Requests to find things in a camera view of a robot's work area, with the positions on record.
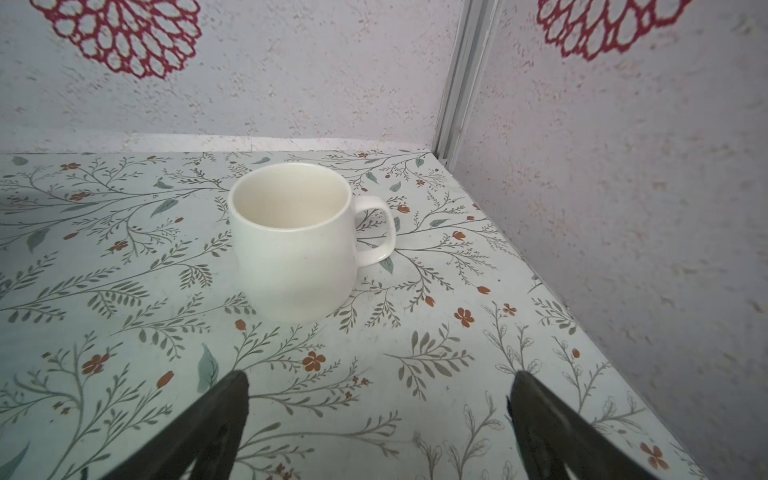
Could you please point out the white ceramic mug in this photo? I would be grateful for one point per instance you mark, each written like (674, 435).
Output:
(295, 241)

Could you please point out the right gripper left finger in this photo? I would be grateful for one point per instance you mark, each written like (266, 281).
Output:
(204, 439)

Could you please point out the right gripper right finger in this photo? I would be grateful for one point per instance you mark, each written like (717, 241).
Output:
(554, 442)

